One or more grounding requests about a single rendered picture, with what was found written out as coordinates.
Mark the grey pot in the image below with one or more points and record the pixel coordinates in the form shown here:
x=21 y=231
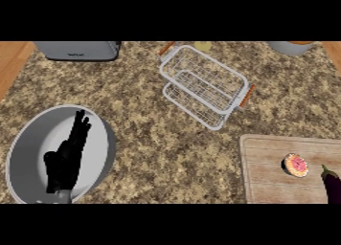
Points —
x=293 y=47

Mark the purple eggplant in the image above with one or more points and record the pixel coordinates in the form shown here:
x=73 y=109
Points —
x=337 y=187

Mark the grey oval bowl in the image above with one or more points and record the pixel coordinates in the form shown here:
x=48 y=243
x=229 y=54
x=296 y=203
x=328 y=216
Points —
x=41 y=143

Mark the can with pink end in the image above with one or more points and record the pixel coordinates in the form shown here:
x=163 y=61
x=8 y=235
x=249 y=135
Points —
x=296 y=164

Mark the grey toaster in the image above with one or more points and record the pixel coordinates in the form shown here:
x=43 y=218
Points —
x=80 y=50

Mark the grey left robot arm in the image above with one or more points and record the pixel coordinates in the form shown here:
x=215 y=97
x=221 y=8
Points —
x=64 y=196

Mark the pale wooden cutting board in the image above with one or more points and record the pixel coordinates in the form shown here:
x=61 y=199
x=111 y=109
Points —
x=281 y=178

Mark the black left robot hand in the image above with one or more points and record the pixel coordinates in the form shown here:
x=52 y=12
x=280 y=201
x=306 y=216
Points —
x=67 y=159

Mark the pale yellow fruit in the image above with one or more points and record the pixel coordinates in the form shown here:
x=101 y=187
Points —
x=203 y=45

